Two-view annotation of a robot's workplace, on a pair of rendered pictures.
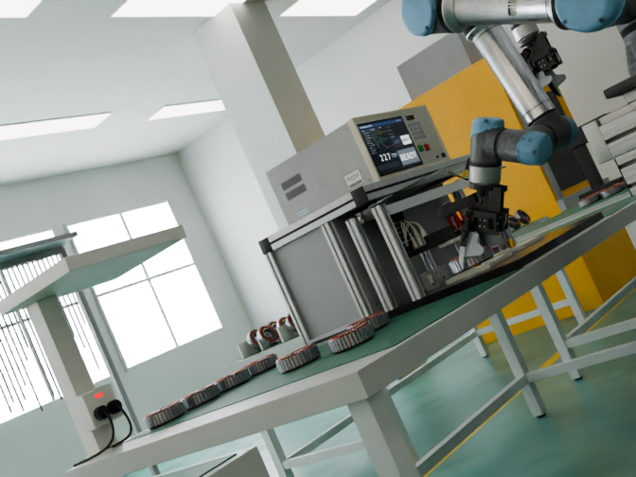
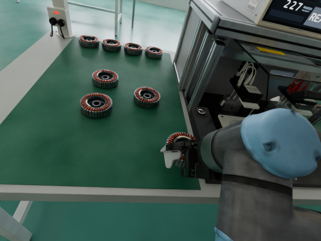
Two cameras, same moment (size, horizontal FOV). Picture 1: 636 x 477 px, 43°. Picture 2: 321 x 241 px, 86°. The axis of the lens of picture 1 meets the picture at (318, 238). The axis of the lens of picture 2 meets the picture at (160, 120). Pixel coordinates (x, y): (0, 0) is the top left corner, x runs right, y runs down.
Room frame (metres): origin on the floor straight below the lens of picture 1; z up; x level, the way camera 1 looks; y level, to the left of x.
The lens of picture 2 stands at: (1.70, -0.45, 1.21)
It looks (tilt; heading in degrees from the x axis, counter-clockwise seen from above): 43 degrees down; 37
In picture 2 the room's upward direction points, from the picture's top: 16 degrees clockwise
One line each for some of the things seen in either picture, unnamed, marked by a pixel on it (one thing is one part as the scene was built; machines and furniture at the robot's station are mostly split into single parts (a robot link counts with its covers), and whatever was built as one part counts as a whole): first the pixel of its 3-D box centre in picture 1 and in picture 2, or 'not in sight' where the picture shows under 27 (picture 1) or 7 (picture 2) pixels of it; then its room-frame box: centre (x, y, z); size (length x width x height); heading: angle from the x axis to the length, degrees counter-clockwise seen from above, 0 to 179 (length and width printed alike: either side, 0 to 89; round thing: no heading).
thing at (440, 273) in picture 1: (435, 276); (230, 103); (2.42, -0.27, 0.80); 0.07 x 0.05 x 0.06; 141
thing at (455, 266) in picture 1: (471, 258); (184, 148); (2.02, -0.32, 0.82); 0.11 x 0.11 x 0.04
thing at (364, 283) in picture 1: (411, 243); (258, 71); (2.59, -0.26, 0.92); 0.66 x 0.01 x 0.30; 141
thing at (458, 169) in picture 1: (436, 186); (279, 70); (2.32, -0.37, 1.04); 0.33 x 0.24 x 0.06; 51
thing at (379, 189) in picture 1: (373, 202); (275, 26); (2.63, -0.21, 1.09); 0.68 x 0.44 x 0.05; 141
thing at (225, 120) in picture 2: (479, 267); (240, 129); (2.33, -0.38, 0.78); 0.15 x 0.15 x 0.01; 51
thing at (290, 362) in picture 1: (297, 358); (105, 78); (2.05, 0.17, 0.77); 0.11 x 0.11 x 0.04
